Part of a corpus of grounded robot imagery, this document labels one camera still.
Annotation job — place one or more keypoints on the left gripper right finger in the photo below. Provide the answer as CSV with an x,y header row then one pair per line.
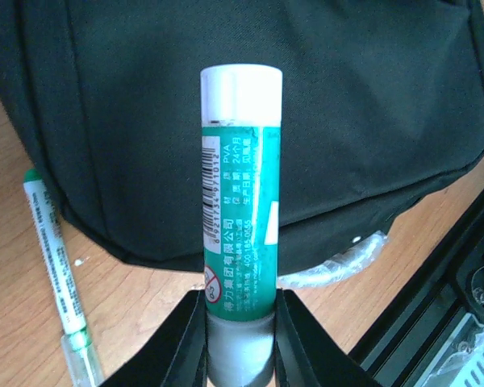
x,y
305,354

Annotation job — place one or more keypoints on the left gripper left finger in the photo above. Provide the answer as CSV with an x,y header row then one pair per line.
x,y
175,355

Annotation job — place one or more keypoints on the green white marker pen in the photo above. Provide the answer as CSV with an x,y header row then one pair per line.
x,y
76,341

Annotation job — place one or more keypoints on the white green glue stick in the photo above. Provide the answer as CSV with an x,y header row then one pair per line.
x,y
241,111

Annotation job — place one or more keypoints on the black student backpack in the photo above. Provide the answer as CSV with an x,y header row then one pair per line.
x,y
383,104

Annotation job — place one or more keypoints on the light blue cable duct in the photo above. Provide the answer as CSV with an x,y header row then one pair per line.
x,y
455,359

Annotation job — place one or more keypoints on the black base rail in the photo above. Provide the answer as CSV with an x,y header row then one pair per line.
x,y
448,284

